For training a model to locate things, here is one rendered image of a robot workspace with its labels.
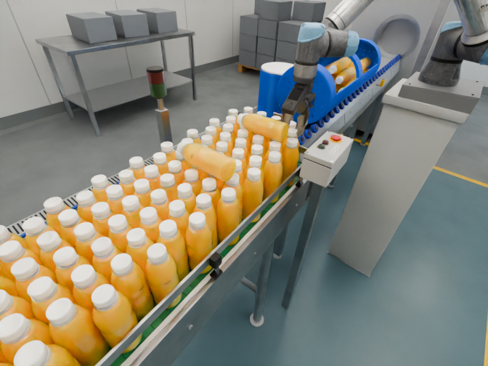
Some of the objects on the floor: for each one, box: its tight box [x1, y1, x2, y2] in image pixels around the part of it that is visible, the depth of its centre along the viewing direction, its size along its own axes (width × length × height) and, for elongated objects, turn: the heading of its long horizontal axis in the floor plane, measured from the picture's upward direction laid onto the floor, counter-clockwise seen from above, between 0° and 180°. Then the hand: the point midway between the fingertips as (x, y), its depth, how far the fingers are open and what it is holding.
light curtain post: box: [409, 0, 452, 78], centre depth 215 cm, size 6×6×170 cm
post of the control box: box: [281, 182, 325, 309], centre depth 129 cm, size 4×4×100 cm
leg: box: [360, 92, 385, 146], centre depth 294 cm, size 6×6×63 cm
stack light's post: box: [155, 108, 174, 148], centre depth 143 cm, size 4×4×110 cm
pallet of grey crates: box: [238, 0, 326, 73], centre depth 478 cm, size 120×80×119 cm
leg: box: [273, 224, 288, 259], centre depth 168 cm, size 6×6×63 cm
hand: (292, 132), depth 101 cm, fingers closed on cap, 4 cm apart
